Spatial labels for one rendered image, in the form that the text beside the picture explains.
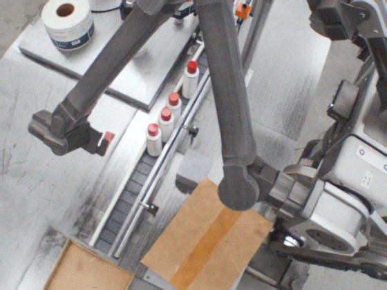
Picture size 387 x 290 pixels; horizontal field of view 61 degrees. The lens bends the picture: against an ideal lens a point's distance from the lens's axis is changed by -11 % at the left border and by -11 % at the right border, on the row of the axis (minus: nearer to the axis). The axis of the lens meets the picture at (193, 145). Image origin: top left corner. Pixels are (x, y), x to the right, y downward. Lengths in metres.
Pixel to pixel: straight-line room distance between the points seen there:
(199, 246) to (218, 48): 0.56
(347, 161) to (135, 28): 0.46
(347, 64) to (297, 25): 1.18
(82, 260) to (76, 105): 0.67
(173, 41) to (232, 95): 0.93
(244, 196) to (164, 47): 0.96
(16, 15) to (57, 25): 1.63
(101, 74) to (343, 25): 0.46
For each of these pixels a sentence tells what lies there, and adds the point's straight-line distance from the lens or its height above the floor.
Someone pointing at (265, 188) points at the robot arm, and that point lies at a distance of 0.67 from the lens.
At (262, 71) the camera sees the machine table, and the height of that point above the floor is 0.83.
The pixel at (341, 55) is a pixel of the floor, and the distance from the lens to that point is 2.92.
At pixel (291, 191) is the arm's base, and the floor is 1.49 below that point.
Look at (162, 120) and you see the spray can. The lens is 1.16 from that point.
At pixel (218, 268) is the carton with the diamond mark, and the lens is 0.99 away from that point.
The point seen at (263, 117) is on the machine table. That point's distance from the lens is 1.46.
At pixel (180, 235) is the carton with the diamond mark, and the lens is 0.99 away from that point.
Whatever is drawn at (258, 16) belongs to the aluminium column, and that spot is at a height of 1.23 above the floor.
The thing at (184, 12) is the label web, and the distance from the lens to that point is 1.53.
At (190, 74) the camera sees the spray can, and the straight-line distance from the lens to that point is 1.24.
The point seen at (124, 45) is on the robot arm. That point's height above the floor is 1.55.
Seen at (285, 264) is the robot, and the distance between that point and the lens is 1.96.
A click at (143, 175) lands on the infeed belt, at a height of 0.88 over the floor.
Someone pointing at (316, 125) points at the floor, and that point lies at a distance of 2.51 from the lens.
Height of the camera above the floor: 2.11
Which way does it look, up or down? 69 degrees down
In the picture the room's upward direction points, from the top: 11 degrees clockwise
